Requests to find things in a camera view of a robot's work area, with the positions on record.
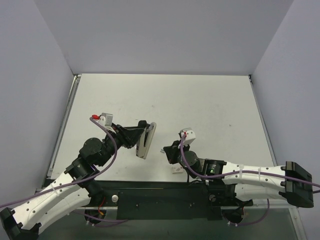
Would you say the white stapler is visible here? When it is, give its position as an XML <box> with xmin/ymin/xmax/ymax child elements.
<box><xmin>136</xmin><ymin>122</ymin><xmax>157</xmax><ymax>159</ymax></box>

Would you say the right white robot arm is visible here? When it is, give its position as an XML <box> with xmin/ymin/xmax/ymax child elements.
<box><xmin>163</xmin><ymin>140</ymin><xmax>314</xmax><ymax>208</ymax></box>

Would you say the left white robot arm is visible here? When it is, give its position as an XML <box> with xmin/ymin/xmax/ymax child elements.
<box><xmin>0</xmin><ymin>115</ymin><xmax>157</xmax><ymax>240</ymax></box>

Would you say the staple box with red label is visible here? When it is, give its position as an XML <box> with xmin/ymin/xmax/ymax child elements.
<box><xmin>171</xmin><ymin>166</ymin><xmax>184</xmax><ymax>174</ymax></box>

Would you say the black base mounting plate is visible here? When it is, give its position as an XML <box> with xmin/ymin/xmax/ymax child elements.
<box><xmin>72</xmin><ymin>178</ymin><xmax>255</xmax><ymax>222</ymax></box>

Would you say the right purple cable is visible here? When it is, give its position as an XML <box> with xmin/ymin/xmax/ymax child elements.
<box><xmin>178</xmin><ymin>134</ymin><xmax>320</xmax><ymax>194</ymax></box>

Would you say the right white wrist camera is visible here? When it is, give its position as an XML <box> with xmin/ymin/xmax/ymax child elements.
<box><xmin>179</xmin><ymin>127</ymin><xmax>196</xmax><ymax>146</ymax></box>

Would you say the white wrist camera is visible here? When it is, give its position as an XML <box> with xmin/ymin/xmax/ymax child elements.
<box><xmin>91</xmin><ymin>112</ymin><xmax>113</xmax><ymax>131</ymax></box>
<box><xmin>179</xmin><ymin>127</ymin><xmax>196</xmax><ymax>146</ymax></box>

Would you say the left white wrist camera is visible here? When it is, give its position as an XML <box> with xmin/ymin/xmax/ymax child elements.
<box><xmin>91</xmin><ymin>112</ymin><xmax>113</xmax><ymax>131</ymax></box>

